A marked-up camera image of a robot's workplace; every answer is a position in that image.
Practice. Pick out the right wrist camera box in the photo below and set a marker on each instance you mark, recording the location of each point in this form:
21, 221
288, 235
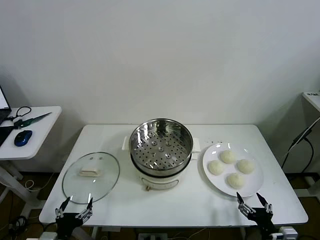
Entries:
287, 232

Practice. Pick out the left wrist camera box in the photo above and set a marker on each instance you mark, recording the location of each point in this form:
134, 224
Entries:
48, 236

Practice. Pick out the white rectangular table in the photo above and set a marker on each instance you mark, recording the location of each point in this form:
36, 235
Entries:
175, 207

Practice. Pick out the white power strip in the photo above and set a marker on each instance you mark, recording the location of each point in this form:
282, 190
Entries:
152, 236

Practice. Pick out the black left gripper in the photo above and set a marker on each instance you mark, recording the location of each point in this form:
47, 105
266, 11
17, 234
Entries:
66, 222

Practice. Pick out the white desk with black label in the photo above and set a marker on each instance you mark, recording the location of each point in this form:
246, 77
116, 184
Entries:
311, 100

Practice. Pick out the black flat pad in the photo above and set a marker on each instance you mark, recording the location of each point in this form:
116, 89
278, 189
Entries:
5, 135

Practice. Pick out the laptop screen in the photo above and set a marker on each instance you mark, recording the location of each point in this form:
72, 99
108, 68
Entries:
3, 115

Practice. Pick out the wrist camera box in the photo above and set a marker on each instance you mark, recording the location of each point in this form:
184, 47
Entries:
287, 232
48, 236

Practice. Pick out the blue computer mouse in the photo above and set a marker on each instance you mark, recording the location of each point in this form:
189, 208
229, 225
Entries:
23, 138

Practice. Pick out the perforated steel steamer basket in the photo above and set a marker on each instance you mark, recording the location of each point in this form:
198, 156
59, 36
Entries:
160, 150

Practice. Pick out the white steamed baozi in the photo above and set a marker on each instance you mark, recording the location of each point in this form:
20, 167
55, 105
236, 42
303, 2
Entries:
235, 180
245, 166
228, 156
216, 167

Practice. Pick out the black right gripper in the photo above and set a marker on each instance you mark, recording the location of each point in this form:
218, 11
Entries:
262, 218

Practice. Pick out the white electric cooker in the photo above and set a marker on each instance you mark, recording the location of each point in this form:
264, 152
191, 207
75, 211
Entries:
160, 182

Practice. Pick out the white round plate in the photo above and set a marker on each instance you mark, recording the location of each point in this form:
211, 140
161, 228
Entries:
252, 185

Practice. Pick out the white side table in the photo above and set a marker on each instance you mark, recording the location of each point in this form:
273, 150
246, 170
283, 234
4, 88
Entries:
42, 140

